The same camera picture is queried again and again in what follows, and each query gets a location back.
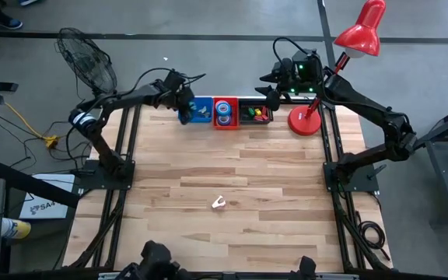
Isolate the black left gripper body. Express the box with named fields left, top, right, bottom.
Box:
left=168, top=83, right=196, bottom=114

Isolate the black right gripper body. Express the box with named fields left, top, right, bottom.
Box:
left=285, top=49, right=323, bottom=96

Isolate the light blue tape roll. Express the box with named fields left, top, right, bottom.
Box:
left=215, top=100, right=233, bottom=117

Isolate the black floor tape strip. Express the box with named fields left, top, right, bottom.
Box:
left=316, top=0, right=340, bottom=69
left=0, top=30, right=448, bottom=44

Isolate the blue plastic basket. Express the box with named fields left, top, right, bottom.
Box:
left=177, top=96, right=215, bottom=124

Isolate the black plastic basket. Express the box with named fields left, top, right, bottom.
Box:
left=238, top=100, right=275, bottom=126

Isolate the red desk lamp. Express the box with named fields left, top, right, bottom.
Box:
left=287, top=0, right=387, bottom=137

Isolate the red plastic basket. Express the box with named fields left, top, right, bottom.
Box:
left=212, top=96, right=241, bottom=131

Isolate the pink toy airplane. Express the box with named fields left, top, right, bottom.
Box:
left=211, top=194, right=227, bottom=210

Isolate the black floor fan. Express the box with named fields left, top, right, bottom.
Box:
left=54, top=26, right=119, bottom=98

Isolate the white printed box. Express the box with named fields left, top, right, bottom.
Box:
left=19, top=173, right=77, bottom=221

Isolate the grey metal stand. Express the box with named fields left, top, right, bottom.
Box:
left=413, top=99, right=448, bottom=219

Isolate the black metal bar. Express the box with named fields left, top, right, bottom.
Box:
left=0, top=158, right=82, bottom=210

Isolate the person's yellow white shoe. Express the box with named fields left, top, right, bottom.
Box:
left=0, top=217, right=33, bottom=240

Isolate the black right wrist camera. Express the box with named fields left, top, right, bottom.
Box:
left=271, top=57, right=294, bottom=83

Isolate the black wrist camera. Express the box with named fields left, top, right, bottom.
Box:
left=271, top=57, right=294, bottom=83
left=163, top=68, right=187, bottom=93

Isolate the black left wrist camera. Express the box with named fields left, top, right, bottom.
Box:
left=163, top=68, right=187, bottom=93

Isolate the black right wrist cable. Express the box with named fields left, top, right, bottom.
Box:
left=271, top=36, right=320, bottom=63

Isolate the black aluminium table frame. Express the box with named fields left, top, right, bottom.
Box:
left=64, top=96, right=394, bottom=273

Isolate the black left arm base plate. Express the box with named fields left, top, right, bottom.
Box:
left=76, top=158, right=136, bottom=191

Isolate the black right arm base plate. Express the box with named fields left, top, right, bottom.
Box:
left=322, top=160, right=381, bottom=194

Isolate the yellow cable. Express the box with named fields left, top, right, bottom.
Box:
left=0, top=79, right=60, bottom=151

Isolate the black clamp mount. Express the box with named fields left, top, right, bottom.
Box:
left=114, top=240, right=191, bottom=280
left=289, top=255, right=319, bottom=280

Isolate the coiled black cable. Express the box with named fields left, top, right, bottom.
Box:
left=357, top=219, right=391, bottom=262

